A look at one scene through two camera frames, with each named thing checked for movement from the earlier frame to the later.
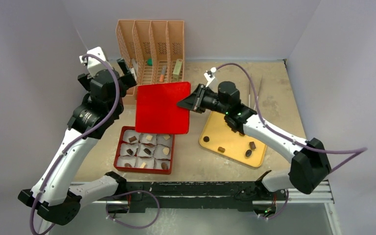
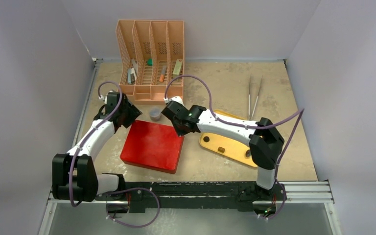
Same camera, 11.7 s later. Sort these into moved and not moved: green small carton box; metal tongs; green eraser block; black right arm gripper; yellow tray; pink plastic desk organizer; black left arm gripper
Moved: black left arm gripper; black right arm gripper
Not moved: pink plastic desk organizer; green small carton box; yellow tray; metal tongs; green eraser block
